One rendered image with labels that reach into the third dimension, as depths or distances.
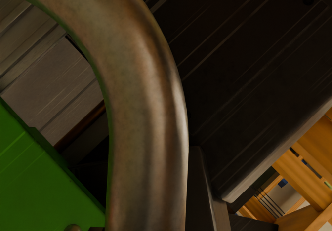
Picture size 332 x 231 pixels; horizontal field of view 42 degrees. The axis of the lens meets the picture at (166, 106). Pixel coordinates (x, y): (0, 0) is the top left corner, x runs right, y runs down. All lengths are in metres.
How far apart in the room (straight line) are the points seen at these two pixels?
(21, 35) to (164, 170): 0.18
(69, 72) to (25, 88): 0.09
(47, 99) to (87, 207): 0.52
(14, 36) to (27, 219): 0.12
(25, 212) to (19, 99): 0.46
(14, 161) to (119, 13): 0.15
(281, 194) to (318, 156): 8.47
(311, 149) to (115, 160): 0.90
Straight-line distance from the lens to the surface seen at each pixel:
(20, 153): 0.28
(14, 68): 0.30
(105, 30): 0.15
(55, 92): 0.78
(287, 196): 9.52
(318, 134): 1.05
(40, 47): 0.30
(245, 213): 4.45
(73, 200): 0.27
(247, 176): 0.33
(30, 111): 0.77
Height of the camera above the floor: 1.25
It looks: 16 degrees down
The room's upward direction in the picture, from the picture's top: 136 degrees clockwise
